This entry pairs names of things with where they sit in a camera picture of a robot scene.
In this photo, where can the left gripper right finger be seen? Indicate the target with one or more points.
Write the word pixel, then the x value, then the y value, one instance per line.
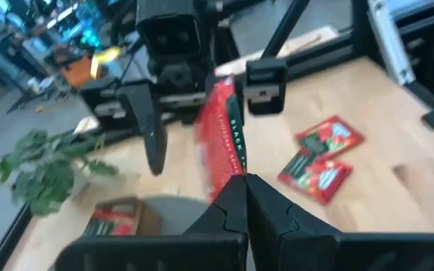
pixel 273 218

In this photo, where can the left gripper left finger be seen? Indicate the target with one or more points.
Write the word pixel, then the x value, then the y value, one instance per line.
pixel 232 214

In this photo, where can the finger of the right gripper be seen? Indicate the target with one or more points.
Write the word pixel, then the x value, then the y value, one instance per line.
pixel 153 131
pixel 239 90

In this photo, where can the dark wooden tea box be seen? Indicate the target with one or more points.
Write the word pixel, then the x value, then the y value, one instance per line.
pixel 149 222

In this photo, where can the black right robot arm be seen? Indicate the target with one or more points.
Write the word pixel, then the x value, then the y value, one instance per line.
pixel 224 45

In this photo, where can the grey round table mat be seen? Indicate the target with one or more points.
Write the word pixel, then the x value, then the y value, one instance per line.
pixel 179 214

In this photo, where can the green leafy potted plant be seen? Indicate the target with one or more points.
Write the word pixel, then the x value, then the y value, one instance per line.
pixel 47 177

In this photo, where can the black aluminium table frame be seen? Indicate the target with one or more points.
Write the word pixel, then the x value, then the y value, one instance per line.
pixel 326 56

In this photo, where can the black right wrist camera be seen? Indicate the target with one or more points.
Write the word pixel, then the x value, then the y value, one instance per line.
pixel 168 34

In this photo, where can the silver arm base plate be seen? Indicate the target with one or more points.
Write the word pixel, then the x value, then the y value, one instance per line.
pixel 390 41

